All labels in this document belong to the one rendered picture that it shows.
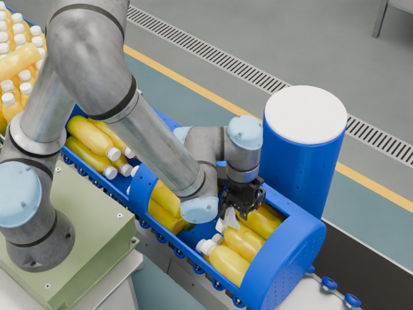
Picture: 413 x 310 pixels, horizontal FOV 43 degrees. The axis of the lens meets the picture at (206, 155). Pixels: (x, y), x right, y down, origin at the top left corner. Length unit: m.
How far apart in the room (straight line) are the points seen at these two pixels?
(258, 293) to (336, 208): 1.64
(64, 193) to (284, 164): 0.81
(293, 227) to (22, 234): 0.61
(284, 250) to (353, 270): 1.29
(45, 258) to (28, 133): 0.28
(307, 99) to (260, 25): 2.16
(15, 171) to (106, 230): 0.27
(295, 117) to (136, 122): 1.02
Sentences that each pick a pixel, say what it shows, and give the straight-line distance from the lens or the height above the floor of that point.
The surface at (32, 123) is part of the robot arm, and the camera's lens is 1.08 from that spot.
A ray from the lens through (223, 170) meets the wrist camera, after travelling 1.28.
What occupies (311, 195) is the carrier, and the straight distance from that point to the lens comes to 1.96.
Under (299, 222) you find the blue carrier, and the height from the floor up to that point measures 1.23.
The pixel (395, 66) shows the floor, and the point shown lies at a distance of 3.80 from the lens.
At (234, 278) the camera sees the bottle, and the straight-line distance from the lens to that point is 1.33.
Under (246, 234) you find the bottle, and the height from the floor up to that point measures 1.15.
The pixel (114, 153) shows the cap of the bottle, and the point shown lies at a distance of 1.59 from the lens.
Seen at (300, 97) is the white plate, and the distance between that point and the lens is 1.87.
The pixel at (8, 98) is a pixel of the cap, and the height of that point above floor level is 1.10.
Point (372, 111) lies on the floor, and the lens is 3.42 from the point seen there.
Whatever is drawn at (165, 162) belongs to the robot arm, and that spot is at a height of 1.59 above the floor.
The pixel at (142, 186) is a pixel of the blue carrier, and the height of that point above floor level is 1.18.
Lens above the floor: 2.30
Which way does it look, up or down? 49 degrees down
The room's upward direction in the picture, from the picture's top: 1 degrees counter-clockwise
